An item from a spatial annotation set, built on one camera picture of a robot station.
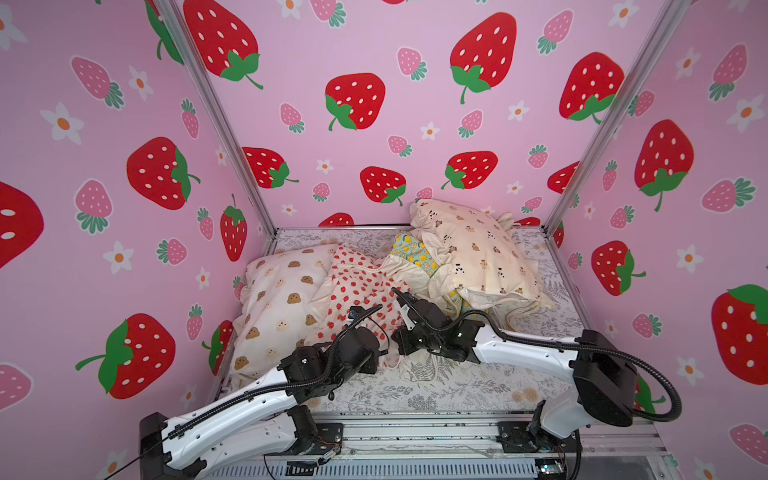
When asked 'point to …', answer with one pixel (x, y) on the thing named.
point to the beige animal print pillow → (478, 254)
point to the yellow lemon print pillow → (415, 265)
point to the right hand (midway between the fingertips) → (387, 342)
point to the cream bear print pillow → (283, 301)
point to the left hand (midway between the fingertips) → (379, 348)
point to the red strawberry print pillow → (350, 280)
